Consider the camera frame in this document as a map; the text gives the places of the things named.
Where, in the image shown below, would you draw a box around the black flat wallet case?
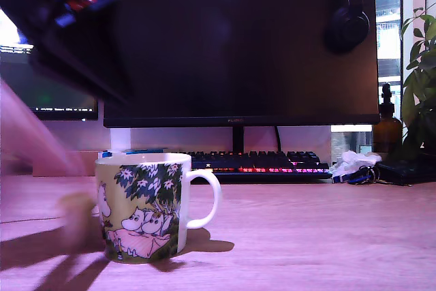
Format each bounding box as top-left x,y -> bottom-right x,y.
374,159 -> 436,187

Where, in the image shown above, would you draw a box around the brown cardboard box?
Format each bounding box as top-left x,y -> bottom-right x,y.
32,150 -> 99,178

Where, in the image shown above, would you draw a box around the amber pump bottle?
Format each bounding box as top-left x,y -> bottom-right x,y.
371,82 -> 403,154

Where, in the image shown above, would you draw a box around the black over-ear headphones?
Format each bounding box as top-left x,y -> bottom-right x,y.
322,0 -> 371,55

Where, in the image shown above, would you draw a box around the metal key rings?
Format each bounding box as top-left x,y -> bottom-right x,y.
358,164 -> 382,183

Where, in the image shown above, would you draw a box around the blue lanyard strap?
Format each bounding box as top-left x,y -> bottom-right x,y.
332,169 -> 373,185

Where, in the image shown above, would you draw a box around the black backlit mechanical keyboard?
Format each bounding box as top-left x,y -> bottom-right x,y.
178,150 -> 333,183

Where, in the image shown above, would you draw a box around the black monitor showing terminal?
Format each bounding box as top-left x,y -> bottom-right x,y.
0,10 -> 99,122

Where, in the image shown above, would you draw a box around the cartoon print ceramic mug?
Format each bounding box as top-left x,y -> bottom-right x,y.
93,153 -> 223,265

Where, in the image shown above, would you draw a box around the person's hand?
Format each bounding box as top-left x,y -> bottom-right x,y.
56,191 -> 103,254

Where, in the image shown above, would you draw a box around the black window frame bar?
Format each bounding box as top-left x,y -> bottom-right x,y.
399,0 -> 405,84

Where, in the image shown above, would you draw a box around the green leafy houseplant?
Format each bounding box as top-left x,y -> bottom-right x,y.
387,0 -> 436,161

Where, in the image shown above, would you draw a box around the flat blue box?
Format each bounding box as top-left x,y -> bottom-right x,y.
97,147 -> 168,161

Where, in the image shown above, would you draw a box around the crumpled white tissue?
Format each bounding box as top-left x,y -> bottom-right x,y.
329,150 -> 383,178

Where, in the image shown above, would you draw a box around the large black dark monitor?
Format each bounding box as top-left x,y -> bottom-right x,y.
103,0 -> 381,155

